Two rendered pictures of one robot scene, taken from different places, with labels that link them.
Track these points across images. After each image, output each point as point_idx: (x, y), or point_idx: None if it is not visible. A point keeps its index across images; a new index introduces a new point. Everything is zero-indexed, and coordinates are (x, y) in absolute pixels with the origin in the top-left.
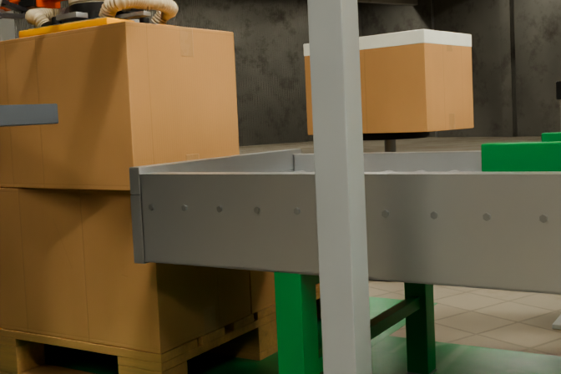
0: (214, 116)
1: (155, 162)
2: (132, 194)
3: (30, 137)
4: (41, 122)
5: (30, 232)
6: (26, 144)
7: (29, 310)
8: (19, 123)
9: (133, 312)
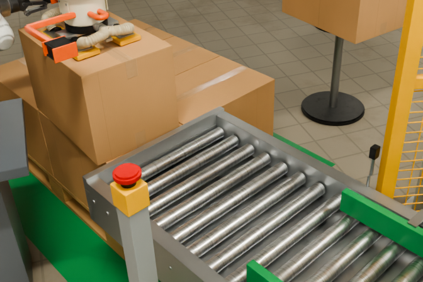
0: (156, 104)
1: (111, 146)
2: (85, 189)
3: (50, 100)
4: (18, 177)
5: (59, 145)
6: (49, 102)
7: (65, 179)
8: (5, 180)
9: None
